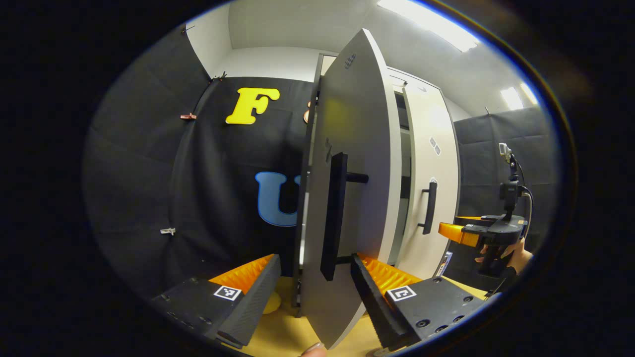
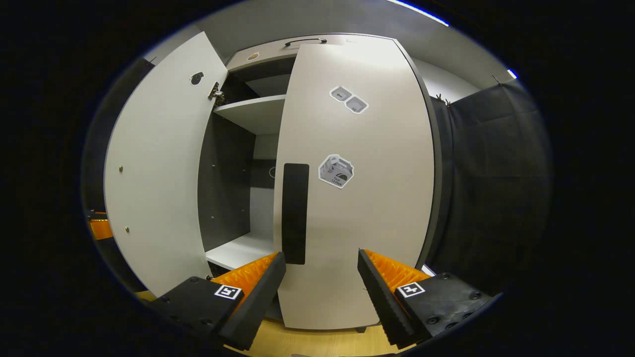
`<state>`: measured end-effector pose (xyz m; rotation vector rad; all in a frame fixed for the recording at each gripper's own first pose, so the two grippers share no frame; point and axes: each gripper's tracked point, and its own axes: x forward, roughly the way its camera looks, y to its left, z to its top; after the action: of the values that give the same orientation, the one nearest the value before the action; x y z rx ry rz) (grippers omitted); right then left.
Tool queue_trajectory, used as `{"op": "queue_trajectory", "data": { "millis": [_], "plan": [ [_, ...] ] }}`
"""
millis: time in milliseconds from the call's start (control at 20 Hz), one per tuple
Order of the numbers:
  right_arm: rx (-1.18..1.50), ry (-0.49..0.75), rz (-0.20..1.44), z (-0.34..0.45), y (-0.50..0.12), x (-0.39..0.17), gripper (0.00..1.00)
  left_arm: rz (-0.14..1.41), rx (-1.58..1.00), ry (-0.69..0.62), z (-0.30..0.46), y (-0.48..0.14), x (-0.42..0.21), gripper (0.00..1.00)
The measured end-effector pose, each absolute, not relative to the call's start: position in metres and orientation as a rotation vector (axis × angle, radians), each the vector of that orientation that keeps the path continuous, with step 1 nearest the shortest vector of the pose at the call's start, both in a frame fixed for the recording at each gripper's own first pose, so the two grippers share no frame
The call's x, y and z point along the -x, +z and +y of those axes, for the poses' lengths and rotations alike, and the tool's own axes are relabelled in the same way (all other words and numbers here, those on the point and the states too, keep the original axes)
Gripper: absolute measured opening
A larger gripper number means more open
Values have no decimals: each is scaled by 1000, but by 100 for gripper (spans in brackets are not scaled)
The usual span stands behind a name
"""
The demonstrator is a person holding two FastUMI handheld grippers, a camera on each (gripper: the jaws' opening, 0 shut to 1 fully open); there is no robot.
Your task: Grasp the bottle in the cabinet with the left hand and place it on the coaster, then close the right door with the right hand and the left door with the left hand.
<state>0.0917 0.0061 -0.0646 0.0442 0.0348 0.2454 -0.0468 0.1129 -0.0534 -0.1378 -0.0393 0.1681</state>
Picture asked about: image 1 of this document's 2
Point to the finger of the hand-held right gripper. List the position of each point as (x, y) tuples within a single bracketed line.
[(478, 219), (478, 235)]

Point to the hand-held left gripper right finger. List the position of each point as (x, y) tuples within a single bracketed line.
[(372, 302)]

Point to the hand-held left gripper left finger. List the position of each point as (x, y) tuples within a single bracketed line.
[(253, 302)]

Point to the white cabinet door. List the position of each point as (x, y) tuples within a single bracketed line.
[(436, 163), (357, 124)]

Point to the black backdrop cloth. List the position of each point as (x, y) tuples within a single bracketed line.
[(486, 148), (213, 198)]

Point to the white cloth clip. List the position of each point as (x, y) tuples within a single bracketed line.
[(168, 231)]

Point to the small ceiling light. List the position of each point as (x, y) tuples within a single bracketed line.
[(512, 98), (529, 93)]

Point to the copper cloth clip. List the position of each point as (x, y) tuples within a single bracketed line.
[(188, 116)]

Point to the long ceiling light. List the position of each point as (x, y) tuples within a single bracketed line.
[(431, 25)]

